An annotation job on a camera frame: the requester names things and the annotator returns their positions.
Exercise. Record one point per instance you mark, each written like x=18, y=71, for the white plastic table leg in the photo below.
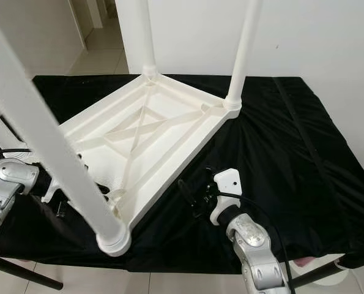
x=147, y=37
x=59, y=159
x=243, y=55
x=3, y=136

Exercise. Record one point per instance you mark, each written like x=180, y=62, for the white plastic table top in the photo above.
x=163, y=141

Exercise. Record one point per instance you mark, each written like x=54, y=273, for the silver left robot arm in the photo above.
x=16, y=174

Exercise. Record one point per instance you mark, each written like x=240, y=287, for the black metal table leg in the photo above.
x=316, y=274
x=29, y=274

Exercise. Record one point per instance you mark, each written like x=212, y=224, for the black tablecloth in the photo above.
x=279, y=153

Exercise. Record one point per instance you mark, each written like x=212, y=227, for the pink plastic stool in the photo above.
x=301, y=260

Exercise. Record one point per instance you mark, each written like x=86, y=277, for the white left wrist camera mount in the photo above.
x=50, y=191

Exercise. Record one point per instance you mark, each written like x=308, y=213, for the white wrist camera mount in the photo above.
x=227, y=180
x=50, y=191

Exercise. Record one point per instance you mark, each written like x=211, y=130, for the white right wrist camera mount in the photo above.
x=227, y=180

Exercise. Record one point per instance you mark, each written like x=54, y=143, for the white door frame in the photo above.
x=96, y=12

